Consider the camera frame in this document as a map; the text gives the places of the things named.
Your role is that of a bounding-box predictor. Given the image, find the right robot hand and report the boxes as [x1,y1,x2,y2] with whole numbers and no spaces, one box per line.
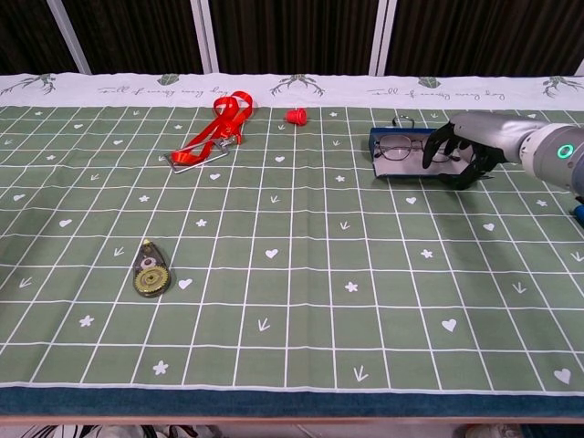
[422,110,535,192]

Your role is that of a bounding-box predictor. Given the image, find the thin-rimmed eyeglasses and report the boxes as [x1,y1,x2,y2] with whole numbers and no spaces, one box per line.
[373,132,462,164]

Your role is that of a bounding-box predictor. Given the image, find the blue floral glasses case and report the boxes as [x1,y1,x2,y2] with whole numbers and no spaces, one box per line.
[368,126,480,180]

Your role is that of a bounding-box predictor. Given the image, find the green grid tablecloth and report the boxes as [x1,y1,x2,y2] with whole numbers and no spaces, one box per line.
[0,71,584,396]

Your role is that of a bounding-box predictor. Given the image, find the olive correction tape dispenser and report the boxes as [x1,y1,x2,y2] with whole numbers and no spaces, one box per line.
[132,238,173,299]

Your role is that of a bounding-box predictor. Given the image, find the red lanyard with badge holder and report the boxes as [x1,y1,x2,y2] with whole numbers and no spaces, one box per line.
[163,90,256,175]

